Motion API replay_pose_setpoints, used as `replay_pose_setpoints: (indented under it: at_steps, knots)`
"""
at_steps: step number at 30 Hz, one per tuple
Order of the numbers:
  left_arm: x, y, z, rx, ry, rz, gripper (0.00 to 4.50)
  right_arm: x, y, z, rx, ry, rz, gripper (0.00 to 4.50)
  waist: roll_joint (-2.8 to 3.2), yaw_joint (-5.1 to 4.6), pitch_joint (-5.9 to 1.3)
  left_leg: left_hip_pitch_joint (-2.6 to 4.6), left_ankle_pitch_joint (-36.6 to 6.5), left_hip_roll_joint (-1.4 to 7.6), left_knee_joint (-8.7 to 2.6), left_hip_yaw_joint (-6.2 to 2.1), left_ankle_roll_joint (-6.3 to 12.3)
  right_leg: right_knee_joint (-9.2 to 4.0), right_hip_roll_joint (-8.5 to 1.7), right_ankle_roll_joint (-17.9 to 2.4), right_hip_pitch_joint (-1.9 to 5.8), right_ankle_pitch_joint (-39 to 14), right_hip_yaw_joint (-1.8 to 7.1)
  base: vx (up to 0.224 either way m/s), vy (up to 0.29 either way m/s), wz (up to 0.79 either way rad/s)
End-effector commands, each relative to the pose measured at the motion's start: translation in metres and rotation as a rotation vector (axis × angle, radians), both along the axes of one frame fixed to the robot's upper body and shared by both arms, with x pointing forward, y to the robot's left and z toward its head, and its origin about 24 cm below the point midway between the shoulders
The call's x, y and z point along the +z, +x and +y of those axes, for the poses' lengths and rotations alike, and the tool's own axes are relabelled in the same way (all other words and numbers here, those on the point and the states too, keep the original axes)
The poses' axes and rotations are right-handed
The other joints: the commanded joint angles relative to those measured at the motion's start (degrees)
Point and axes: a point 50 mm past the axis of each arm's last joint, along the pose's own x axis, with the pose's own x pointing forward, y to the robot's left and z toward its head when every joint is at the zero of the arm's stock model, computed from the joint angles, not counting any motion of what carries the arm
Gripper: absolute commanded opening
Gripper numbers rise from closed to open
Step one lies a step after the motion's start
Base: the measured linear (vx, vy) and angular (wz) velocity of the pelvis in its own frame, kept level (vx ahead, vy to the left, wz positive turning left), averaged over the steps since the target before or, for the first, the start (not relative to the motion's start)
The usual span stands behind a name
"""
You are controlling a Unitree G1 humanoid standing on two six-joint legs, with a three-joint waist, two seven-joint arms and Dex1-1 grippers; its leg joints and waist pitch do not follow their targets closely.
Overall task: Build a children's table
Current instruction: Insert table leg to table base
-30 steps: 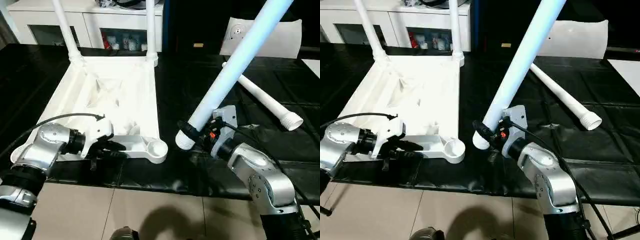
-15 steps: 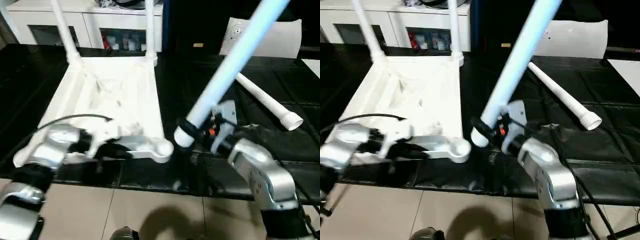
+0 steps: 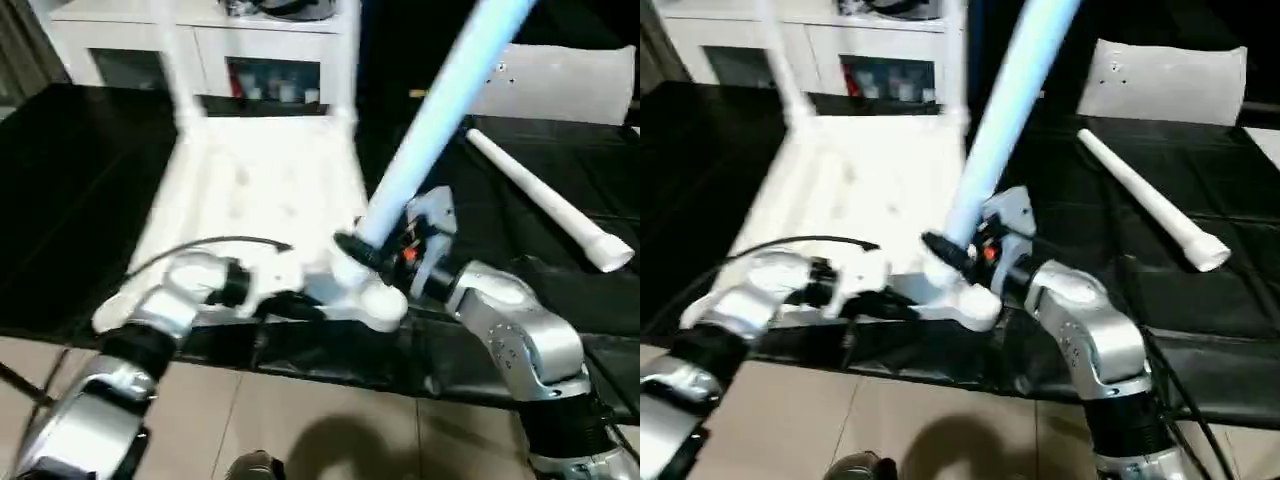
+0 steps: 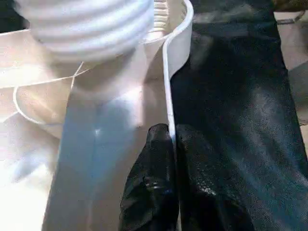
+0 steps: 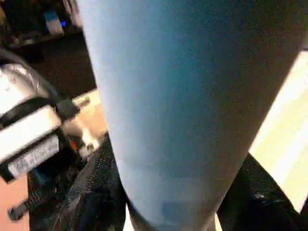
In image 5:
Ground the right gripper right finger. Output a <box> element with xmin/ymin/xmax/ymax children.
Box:
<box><xmin>216</xmin><ymin>153</ymin><xmax>303</xmax><ymax>231</ymax></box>

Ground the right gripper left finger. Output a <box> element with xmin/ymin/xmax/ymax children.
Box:
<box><xmin>59</xmin><ymin>133</ymin><xmax>129</xmax><ymax>231</ymax></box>

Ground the white plastic table top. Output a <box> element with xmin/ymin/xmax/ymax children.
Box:
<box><xmin>247</xmin><ymin>49</ymin><xmax>308</xmax><ymax>214</ymax></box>

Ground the white plastic table leg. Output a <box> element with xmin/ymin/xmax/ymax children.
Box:
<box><xmin>77</xmin><ymin>0</ymin><xmax>308</xmax><ymax>231</ymax></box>

